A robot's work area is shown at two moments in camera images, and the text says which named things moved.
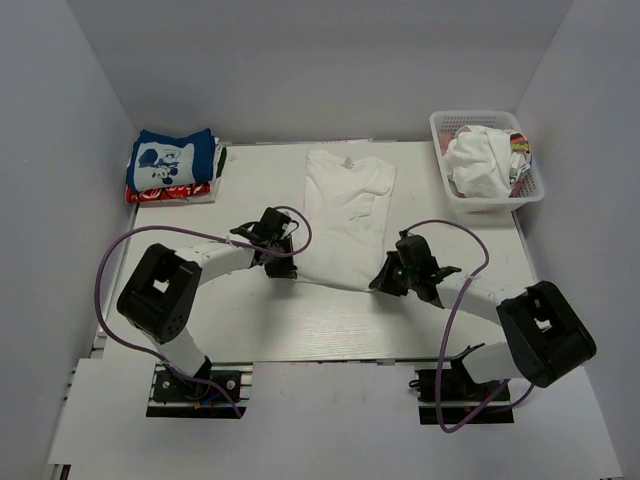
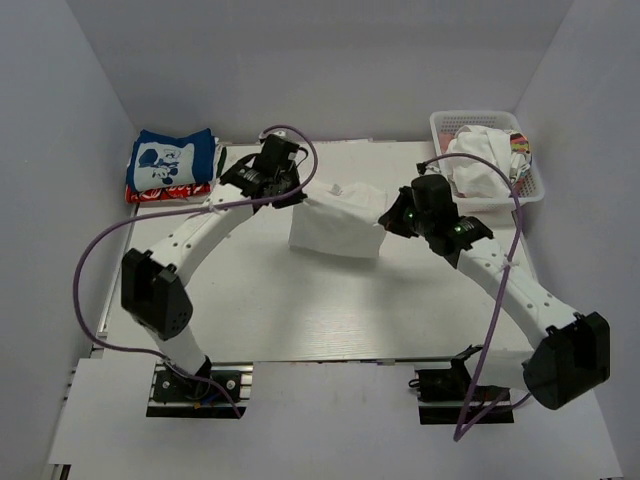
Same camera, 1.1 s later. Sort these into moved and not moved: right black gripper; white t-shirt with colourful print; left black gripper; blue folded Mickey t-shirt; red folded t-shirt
Moved: left black gripper; right black gripper
Not moved: blue folded Mickey t-shirt; red folded t-shirt; white t-shirt with colourful print
